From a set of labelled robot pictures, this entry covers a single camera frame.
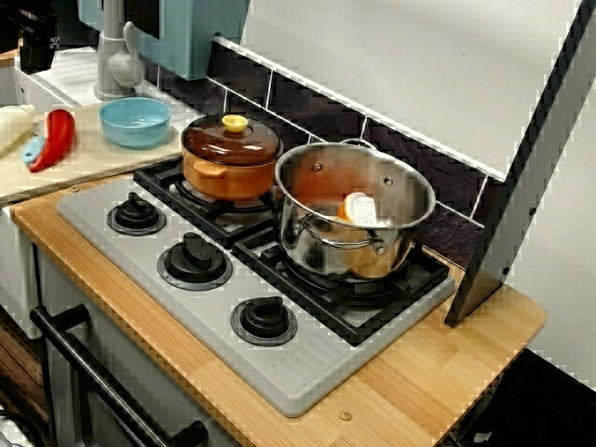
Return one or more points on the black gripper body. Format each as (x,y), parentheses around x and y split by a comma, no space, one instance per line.
(28,14)

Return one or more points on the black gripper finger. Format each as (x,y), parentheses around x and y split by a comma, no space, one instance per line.
(37,51)

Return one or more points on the red toy pepper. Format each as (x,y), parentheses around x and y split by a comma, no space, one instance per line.
(58,135)

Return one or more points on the white toy sink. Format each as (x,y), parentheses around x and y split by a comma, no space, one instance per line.
(79,65)

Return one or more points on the grey toy faucet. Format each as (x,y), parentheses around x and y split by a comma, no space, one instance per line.
(112,70)

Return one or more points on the light blue bowl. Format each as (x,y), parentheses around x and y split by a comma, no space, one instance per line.
(135,125)

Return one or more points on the pale wooden cutting board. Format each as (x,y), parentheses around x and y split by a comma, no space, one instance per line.
(116,163)

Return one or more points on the black stove knob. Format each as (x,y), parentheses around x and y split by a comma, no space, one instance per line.
(135,216)
(193,261)
(263,321)

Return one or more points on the brown lid with yellow knob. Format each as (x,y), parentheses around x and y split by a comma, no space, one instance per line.
(233,144)

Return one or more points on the orange toy pot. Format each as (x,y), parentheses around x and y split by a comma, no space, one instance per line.
(242,181)

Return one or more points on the dark tile backsplash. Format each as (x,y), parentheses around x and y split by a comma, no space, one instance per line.
(326,116)

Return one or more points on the white toy kitchen cabinet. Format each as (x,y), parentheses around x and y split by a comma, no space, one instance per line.
(139,363)

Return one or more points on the stainless steel pot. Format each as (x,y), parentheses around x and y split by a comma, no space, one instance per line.
(326,251)

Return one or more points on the white and orange toy bread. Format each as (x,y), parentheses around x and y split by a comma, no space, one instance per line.
(361,209)

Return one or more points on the grey stove top panel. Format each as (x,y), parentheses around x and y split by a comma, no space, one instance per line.
(298,372)

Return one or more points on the black burner grate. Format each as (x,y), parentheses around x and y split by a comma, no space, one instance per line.
(347,328)

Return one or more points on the dark upright side panel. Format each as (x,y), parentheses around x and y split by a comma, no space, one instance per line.
(484,279)

